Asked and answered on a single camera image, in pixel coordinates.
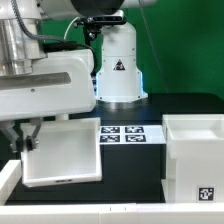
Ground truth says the background camera on stand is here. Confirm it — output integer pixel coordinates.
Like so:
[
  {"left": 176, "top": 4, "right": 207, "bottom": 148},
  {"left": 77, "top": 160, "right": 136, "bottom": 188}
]
[{"left": 84, "top": 10, "right": 126, "bottom": 25}]

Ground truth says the white marker sheet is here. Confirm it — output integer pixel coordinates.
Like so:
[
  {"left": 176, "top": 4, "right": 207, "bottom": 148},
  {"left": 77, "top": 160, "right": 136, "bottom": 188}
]
[{"left": 99, "top": 125, "right": 166, "bottom": 145}]

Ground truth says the black camera stand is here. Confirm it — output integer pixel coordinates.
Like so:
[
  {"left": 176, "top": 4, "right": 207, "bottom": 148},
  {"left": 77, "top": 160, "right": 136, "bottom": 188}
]
[{"left": 73, "top": 16, "right": 102, "bottom": 78}]

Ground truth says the white drawer cabinet box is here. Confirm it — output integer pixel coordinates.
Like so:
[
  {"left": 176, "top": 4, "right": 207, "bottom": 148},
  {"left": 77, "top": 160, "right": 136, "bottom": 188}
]
[{"left": 162, "top": 114, "right": 224, "bottom": 203}]

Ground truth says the white front fence rail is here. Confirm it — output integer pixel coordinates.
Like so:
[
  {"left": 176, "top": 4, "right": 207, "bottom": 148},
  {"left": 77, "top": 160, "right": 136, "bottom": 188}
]
[{"left": 0, "top": 203, "right": 224, "bottom": 224}]

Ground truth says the white drawer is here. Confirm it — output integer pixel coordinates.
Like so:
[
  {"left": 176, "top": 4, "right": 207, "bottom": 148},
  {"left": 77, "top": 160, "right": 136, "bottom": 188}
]
[{"left": 21, "top": 118, "right": 102, "bottom": 187}]

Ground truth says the grey cable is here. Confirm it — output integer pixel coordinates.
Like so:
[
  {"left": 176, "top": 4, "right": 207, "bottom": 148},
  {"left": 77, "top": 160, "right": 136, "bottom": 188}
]
[{"left": 63, "top": 16, "right": 81, "bottom": 41}]

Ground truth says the white fence rail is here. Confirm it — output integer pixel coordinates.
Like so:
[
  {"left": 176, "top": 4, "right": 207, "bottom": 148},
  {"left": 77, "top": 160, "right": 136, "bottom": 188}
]
[
  {"left": 0, "top": 160, "right": 22, "bottom": 206},
  {"left": 0, "top": 203, "right": 224, "bottom": 224}
]

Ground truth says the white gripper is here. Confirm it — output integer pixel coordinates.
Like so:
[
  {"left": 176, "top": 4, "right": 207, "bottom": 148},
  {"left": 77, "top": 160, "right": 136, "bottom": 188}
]
[{"left": 0, "top": 49, "right": 96, "bottom": 153}]

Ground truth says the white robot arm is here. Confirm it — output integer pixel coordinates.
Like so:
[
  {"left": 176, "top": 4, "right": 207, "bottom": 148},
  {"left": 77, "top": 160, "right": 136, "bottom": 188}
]
[{"left": 0, "top": 0, "right": 157, "bottom": 152}]

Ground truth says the white left fence rail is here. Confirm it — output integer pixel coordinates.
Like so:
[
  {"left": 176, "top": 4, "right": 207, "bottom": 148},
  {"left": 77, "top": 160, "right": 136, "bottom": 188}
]
[{"left": 0, "top": 160, "right": 22, "bottom": 206}]

